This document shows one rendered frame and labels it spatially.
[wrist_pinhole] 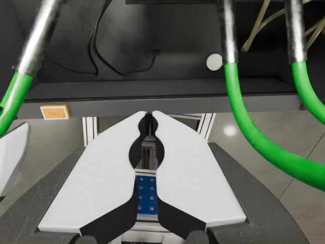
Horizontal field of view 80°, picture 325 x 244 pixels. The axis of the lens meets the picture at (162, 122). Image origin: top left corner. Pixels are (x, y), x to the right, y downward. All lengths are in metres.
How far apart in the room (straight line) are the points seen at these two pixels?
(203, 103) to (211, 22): 0.19
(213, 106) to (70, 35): 0.36
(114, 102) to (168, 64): 0.18
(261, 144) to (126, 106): 0.31
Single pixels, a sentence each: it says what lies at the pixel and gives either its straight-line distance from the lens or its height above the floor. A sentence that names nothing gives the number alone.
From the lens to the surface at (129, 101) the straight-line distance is 0.42.
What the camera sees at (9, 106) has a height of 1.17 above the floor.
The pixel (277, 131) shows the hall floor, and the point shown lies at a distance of 1.90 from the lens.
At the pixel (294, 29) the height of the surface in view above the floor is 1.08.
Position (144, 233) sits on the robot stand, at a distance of 0.77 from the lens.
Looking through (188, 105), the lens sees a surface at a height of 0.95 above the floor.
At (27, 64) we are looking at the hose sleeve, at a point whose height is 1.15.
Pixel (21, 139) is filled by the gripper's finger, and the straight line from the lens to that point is 0.19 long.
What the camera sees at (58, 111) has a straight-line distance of 0.46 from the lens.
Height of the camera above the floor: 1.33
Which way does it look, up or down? 59 degrees down
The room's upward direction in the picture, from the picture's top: 176 degrees clockwise
